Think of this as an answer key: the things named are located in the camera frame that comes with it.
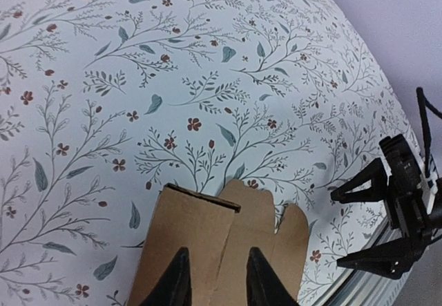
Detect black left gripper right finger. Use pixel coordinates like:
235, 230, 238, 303
246, 247, 299, 306

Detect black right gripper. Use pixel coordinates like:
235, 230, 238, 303
331, 134, 441, 279

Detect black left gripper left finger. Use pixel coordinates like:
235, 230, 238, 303
139, 247, 192, 306

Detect brown cardboard box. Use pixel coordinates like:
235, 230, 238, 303
128, 180, 309, 305

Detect floral patterned table mat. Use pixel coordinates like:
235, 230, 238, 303
1, 0, 416, 305

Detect aluminium front table rail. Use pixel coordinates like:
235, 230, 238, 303
298, 219, 409, 305

